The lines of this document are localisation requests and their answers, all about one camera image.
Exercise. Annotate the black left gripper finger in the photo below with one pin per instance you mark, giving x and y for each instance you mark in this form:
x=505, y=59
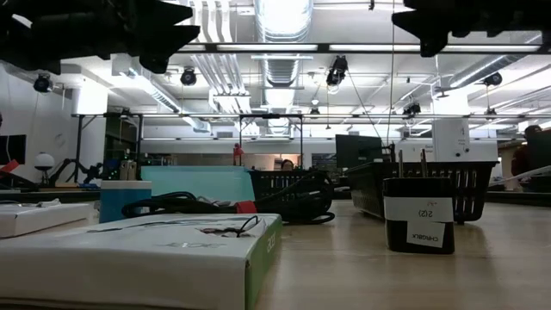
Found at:
x=168, y=15
x=163, y=43

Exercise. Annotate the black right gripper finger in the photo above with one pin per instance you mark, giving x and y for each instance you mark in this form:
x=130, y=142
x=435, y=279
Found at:
x=430, y=28
x=426, y=4

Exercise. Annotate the black charger with white labels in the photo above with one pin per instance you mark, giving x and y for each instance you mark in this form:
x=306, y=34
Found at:
x=417, y=234

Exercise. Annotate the black background robot arm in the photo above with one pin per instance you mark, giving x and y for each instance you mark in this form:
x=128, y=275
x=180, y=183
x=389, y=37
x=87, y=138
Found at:
x=90, y=170

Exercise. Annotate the green translucent plastic bin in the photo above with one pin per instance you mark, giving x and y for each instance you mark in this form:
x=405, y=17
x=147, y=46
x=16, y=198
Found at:
x=193, y=183

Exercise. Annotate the dark storage shelf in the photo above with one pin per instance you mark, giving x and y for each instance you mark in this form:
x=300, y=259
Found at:
x=120, y=142

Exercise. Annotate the white pillar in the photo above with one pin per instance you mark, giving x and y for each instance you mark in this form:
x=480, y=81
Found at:
x=450, y=138

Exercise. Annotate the small red object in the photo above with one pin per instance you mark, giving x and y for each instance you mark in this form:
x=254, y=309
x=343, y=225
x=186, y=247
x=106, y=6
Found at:
x=237, y=153

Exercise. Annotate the white globe lamp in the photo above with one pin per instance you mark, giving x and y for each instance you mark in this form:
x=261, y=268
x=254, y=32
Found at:
x=44, y=161

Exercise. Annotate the black computer monitor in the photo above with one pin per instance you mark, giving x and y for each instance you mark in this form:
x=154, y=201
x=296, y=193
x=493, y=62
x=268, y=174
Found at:
x=357, y=150

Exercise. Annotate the person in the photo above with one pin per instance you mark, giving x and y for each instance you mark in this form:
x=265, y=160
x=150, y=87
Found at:
x=287, y=165
x=536, y=159

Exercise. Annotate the black slotted plastic basket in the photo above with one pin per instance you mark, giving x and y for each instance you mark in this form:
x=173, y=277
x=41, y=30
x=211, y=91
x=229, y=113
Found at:
x=275, y=183
x=473, y=189

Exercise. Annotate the black hanging camera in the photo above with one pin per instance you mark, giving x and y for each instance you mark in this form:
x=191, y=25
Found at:
x=412, y=109
x=337, y=69
x=188, y=76
x=493, y=78
x=42, y=83

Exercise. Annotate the black overhead frame bar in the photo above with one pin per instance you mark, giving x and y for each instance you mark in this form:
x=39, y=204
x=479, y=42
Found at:
x=323, y=47

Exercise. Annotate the silver ventilation duct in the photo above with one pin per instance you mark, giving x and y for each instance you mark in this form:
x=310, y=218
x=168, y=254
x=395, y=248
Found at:
x=282, y=64

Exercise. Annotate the dark wall screen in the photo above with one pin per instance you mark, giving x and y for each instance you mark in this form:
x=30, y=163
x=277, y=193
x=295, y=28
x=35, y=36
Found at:
x=12, y=149

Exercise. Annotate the black aluminium table frame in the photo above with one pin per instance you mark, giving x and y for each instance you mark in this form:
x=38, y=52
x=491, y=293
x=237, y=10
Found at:
x=516, y=198

